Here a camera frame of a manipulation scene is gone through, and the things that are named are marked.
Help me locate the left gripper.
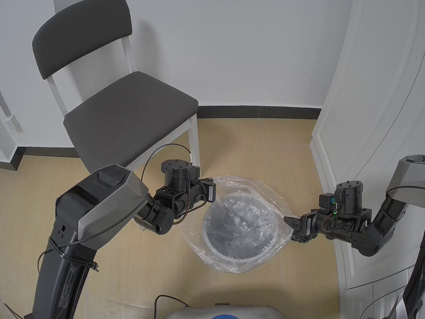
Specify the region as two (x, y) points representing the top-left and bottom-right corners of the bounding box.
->
(179, 177), (217, 212)

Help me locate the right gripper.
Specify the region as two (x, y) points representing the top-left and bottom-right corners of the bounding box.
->
(300, 211), (336, 238)

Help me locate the black plastic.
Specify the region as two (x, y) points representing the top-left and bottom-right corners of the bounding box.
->
(291, 231), (317, 244)

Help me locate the clear plastic bag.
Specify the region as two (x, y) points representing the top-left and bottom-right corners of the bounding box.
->
(181, 175), (294, 274)

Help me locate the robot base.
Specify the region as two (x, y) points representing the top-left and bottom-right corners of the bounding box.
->
(164, 303), (283, 319)

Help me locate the white trash bin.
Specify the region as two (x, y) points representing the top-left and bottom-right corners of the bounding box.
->
(203, 191), (279, 273)

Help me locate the white chair with grey cushions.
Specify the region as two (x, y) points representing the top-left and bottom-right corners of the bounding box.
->
(32, 0), (200, 231)

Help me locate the white wardrobe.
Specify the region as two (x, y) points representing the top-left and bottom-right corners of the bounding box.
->
(310, 0), (425, 319)

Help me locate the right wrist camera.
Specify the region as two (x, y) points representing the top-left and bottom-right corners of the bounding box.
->
(318, 192), (336, 212)

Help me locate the black cable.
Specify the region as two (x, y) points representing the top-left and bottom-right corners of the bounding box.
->
(154, 294), (190, 319)
(140, 143), (194, 183)

